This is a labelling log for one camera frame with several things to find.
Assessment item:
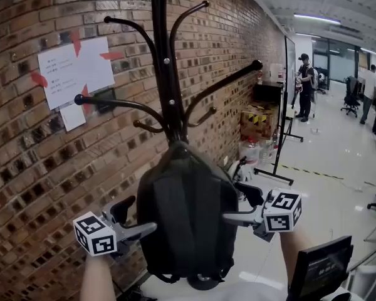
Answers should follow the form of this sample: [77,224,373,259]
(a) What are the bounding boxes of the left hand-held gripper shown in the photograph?
[72,195,158,258]

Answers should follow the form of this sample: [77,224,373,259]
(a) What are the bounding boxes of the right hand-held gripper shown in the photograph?
[222,182,303,243]

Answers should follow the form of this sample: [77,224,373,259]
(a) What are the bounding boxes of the black backpack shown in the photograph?
[136,141,240,284]

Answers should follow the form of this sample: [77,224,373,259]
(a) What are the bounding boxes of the black metal coat rack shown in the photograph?
[74,0,264,292]

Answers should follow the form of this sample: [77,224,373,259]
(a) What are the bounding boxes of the person's right forearm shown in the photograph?
[278,229,308,292]

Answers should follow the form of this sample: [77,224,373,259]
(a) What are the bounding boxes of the person's left forearm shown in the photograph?
[79,254,117,301]

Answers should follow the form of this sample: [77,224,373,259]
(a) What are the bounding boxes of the clear water jug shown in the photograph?
[238,135,263,164]
[259,139,275,166]

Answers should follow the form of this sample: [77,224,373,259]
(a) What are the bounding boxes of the cardboard box with striped tape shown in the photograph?
[239,103,280,141]

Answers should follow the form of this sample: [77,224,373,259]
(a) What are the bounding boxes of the person's grey shirt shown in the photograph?
[140,280,291,301]

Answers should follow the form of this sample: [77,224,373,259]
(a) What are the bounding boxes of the black monitor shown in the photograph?
[287,235,354,301]

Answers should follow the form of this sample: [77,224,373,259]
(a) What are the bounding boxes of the black cabinet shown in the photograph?
[253,82,285,107]

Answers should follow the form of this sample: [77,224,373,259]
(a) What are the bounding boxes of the small white paper card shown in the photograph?
[59,103,87,132]

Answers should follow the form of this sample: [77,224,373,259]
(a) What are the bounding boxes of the red tape strip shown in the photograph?
[29,71,49,88]
[70,29,83,58]
[99,51,125,61]
[81,84,93,116]

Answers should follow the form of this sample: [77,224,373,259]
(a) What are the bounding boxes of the whiteboard on black stand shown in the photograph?
[253,35,305,186]

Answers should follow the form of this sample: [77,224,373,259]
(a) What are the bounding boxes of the large white paper sheet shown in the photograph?
[37,36,116,111]

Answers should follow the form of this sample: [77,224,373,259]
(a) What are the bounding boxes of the ceiling light strip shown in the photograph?
[293,13,342,25]

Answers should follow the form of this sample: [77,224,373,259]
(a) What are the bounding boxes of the black wall device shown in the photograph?
[92,87,117,114]

